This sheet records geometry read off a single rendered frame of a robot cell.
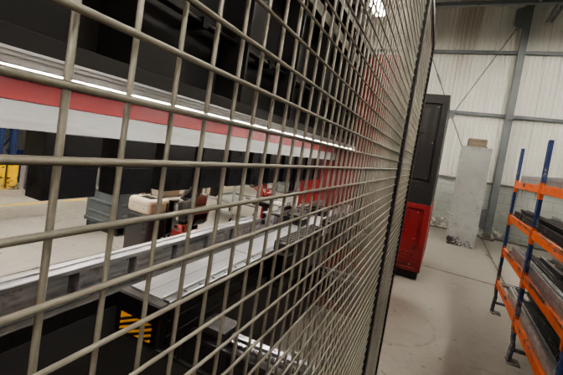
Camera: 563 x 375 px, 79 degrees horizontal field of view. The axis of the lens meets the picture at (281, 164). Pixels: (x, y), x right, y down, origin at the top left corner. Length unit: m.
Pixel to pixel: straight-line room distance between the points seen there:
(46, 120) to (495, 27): 9.60
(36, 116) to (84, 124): 0.12
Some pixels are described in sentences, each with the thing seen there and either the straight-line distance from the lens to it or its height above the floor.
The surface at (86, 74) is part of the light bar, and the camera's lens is 0.77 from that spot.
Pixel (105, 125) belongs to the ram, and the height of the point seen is 1.37.
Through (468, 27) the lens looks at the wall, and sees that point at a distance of 9.97.
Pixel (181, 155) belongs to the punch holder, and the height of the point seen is 1.30.
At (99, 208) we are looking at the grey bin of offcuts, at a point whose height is 0.29.
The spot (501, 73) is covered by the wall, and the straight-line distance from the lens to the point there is 9.66.
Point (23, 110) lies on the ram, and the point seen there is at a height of 1.38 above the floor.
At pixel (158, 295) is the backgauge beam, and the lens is 0.95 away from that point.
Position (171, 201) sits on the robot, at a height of 0.80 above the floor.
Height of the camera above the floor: 1.39
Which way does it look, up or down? 3 degrees down
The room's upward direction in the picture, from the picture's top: 9 degrees clockwise
